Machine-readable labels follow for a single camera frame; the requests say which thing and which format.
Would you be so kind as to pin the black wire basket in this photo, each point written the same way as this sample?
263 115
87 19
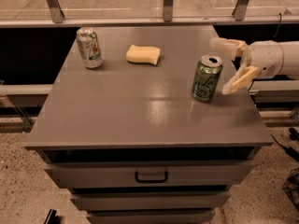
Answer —
291 187

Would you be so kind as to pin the grey drawer cabinet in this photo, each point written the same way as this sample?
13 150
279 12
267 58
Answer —
98 127

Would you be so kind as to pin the right metal bracket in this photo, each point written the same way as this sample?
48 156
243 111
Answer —
240 10

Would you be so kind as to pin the yellow sponge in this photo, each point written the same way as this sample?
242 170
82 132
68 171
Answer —
143 54

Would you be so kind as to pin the metal bracket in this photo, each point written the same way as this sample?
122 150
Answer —
56 12
240 10
168 10

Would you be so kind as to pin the white soda can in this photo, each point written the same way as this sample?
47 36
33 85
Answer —
89 48

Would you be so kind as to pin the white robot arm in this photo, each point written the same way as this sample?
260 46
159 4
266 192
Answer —
290 66

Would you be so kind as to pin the left metal bracket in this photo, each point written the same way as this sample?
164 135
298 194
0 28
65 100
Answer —
56 12

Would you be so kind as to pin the black object on floor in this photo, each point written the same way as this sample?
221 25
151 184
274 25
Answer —
52 217

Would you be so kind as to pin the middle metal bracket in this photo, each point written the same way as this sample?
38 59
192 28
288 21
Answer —
168 10

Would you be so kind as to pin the black drawer handle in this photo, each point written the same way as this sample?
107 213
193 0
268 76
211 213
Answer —
151 178

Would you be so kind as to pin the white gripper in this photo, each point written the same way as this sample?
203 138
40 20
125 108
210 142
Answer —
265 59

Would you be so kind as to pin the green soda can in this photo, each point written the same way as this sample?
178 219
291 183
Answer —
206 77

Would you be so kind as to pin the metal window rail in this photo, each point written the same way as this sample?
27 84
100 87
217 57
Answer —
118 22

